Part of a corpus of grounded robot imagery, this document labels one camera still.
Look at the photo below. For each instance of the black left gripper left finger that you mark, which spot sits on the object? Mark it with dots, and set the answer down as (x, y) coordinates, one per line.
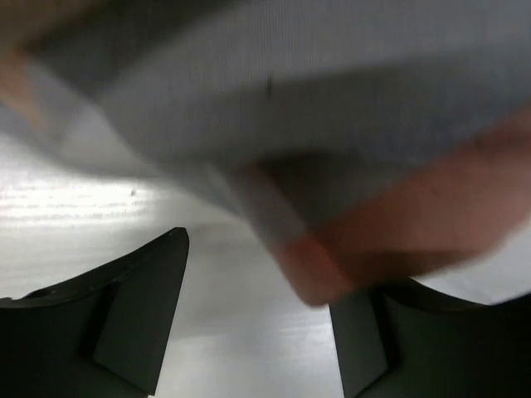
(103, 333)

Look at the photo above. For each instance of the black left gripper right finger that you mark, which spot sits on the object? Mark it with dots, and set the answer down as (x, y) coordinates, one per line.
(407, 340)

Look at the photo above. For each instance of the orange grey checked pillowcase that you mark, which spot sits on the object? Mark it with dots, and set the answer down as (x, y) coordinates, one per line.
(363, 141)

